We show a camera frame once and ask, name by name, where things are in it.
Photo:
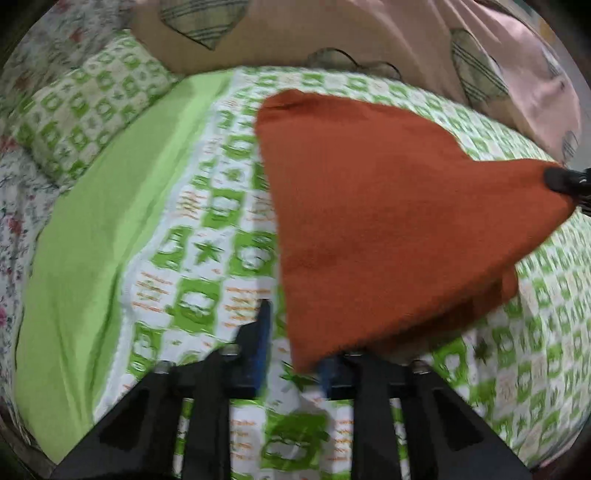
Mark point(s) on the pink heart pattern duvet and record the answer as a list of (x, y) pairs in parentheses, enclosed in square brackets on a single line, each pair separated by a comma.
[(369, 32)]

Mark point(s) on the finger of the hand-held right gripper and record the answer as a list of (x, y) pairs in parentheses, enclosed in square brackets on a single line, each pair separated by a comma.
[(561, 180)]

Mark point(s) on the rust orange knit sweater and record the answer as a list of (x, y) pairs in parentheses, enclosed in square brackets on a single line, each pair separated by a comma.
[(392, 207)]

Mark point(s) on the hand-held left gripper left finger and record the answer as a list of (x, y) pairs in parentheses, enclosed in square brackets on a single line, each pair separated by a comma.
[(258, 355)]

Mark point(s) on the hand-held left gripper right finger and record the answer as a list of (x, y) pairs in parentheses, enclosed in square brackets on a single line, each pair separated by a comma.
[(328, 374)]

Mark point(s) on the green checkered pillow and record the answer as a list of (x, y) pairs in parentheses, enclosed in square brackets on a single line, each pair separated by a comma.
[(87, 106)]

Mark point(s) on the floral quilt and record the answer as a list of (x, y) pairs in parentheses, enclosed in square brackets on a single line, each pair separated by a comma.
[(18, 184)]

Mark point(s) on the green printed bed sheet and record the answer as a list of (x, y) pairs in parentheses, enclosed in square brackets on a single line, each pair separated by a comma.
[(115, 207)]

